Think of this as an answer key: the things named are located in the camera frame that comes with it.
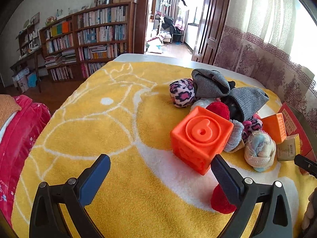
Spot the red tin box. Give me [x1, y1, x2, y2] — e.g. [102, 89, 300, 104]
[278, 103, 316, 162]

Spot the wooden bookshelf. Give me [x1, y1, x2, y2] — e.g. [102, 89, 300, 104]
[39, 2, 135, 82]

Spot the orange number six cube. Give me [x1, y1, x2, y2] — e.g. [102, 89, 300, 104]
[170, 106, 234, 176]

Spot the yellow white towel mat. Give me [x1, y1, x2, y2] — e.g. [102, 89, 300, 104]
[11, 61, 305, 238]

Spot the wooden door frame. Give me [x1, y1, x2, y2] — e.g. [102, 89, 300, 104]
[133, 0, 156, 54]

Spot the small yellow cardboard box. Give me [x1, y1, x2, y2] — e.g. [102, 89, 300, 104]
[276, 134, 300, 161]

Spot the grey knit sock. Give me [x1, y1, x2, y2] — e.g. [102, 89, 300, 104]
[220, 87, 269, 123]
[191, 69, 235, 98]

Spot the pink leopard sock ball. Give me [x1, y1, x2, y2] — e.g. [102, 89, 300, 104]
[169, 78, 195, 108]

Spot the cream pastel sock ball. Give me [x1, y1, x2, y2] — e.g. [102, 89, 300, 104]
[244, 131, 276, 173]

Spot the small side shelf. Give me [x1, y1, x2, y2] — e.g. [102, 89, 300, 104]
[16, 23, 42, 60]

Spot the patterned curtain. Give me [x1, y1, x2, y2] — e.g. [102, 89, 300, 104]
[214, 0, 316, 130]

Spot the orange ridged cube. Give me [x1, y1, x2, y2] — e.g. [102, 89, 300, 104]
[261, 113, 287, 145]

